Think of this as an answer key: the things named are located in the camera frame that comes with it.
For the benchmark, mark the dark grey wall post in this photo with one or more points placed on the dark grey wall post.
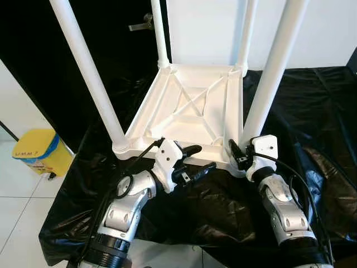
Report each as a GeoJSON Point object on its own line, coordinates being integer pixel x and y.
{"type": "Point", "coordinates": [352, 58]}

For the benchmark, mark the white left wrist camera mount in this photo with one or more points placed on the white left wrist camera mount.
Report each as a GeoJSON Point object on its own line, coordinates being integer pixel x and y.
{"type": "Point", "coordinates": [166, 162]}

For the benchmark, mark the black door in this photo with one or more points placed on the black door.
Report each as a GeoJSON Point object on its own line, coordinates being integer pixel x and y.
{"type": "Point", "coordinates": [33, 44]}

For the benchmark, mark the black plastic table cover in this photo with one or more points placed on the black plastic table cover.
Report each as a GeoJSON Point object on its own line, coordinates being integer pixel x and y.
{"type": "Point", "coordinates": [223, 218]}

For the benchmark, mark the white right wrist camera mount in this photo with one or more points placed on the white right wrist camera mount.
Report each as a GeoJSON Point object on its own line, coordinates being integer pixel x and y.
{"type": "Point", "coordinates": [263, 151]}

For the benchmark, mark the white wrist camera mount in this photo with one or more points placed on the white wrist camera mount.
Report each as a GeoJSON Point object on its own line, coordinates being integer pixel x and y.
{"type": "Point", "coordinates": [166, 162]}
{"type": "Point", "coordinates": [263, 151]}

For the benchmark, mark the yellow box with blue band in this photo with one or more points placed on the yellow box with blue band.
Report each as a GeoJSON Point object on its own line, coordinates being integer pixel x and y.
{"type": "Point", "coordinates": [42, 152]}

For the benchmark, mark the white plastic table top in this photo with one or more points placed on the white plastic table top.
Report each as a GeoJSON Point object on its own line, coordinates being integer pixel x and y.
{"type": "Point", "coordinates": [189, 111]}

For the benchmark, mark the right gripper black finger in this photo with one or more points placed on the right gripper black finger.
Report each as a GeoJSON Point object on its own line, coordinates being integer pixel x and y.
{"type": "Point", "coordinates": [238, 153]}

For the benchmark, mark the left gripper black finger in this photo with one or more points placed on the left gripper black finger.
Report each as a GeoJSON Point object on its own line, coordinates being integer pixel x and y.
{"type": "Point", "coordinates": [192, 150]}
{"type": "Point", "coordinates": [202, 171]}

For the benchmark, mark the white plastic table leg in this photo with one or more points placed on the white plastic table leg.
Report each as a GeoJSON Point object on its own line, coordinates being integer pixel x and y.
{"type": "Point", "coordinates": [273, 72]}
{"type": "Point", "coordinates": [89, 72]}
{"type": "Point", "coordinates": [246, 33]}
{"type": "Point", "coordinates": [160, 33]}

